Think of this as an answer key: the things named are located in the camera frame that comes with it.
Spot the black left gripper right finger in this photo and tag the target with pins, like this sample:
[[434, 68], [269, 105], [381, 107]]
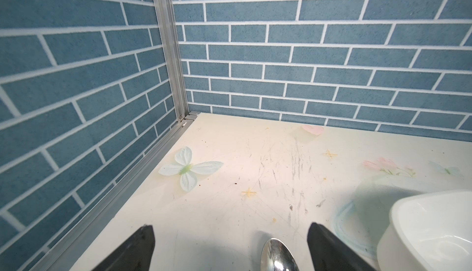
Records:
[[329, 253]]

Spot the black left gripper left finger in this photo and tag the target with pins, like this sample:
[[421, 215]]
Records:
[[135, 254]]

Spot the white plastic storage box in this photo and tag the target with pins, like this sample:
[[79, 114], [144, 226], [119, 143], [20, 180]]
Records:
[[429, 232]]

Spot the silver spoon clear handle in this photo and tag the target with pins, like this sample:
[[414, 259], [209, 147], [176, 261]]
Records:
[[277, 257]]

